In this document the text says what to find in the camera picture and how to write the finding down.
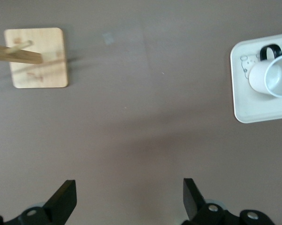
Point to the white rabbit print tray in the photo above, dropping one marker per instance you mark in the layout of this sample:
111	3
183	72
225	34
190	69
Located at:
244	107

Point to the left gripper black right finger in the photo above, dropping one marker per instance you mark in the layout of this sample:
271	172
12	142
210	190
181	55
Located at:
192	199

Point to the clear tape piece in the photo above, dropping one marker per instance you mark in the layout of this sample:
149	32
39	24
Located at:
108	38

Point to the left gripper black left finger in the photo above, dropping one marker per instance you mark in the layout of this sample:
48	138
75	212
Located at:
61	201

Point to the wooden cup rack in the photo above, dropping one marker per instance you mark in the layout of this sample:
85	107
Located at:
49	75

